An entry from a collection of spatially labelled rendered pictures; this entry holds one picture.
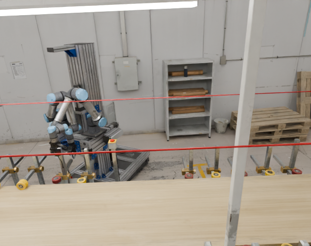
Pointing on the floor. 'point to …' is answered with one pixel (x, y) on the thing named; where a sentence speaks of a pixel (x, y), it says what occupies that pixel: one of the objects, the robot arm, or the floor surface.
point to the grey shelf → (177, 119)
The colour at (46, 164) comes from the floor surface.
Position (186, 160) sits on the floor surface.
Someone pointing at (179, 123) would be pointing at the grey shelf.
